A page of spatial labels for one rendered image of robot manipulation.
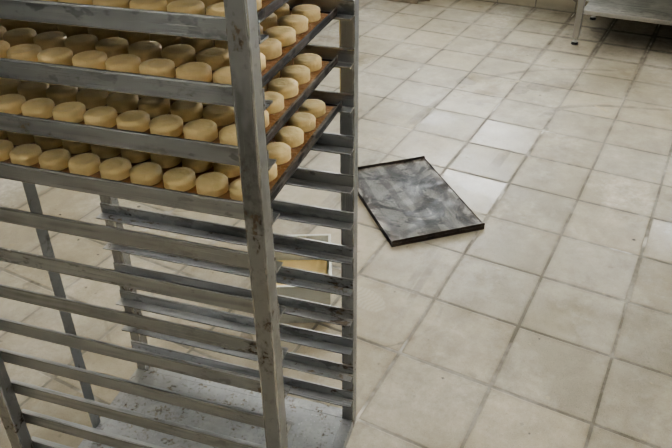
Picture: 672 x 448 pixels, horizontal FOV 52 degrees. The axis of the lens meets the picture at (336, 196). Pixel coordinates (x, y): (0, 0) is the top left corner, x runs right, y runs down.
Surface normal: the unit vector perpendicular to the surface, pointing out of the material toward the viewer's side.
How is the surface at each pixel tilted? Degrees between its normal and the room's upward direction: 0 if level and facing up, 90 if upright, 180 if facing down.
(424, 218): 0
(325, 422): 0
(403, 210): 0
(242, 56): 90
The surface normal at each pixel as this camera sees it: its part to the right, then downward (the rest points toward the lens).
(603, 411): -0.01, -0.85
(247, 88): -0.30, 0.50
